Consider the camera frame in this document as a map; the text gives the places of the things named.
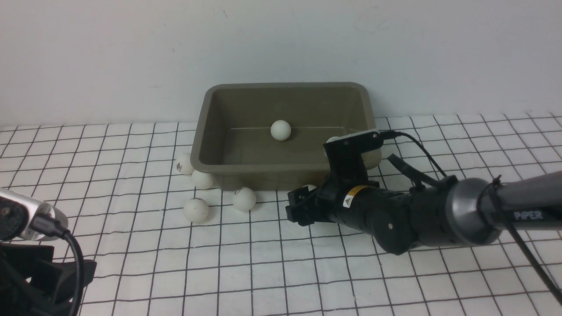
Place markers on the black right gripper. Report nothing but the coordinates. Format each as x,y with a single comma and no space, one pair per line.
330,204

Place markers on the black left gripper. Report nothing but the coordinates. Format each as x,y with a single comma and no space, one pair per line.
32,284

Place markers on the white ping-pong ball hidden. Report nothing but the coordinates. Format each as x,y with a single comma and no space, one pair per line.
280,130

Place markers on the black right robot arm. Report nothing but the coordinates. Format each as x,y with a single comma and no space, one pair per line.
443,213

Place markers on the white ping-pong ball with logo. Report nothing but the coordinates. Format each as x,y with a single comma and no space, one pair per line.
244,199

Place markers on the olive green plastic bin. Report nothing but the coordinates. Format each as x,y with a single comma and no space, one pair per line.
233,141

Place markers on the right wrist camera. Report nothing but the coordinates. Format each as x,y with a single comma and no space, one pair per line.
345,157

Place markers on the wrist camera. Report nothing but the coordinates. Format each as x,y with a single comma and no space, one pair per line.
17,213
345,157

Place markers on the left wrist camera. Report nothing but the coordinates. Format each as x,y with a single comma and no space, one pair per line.
17,213

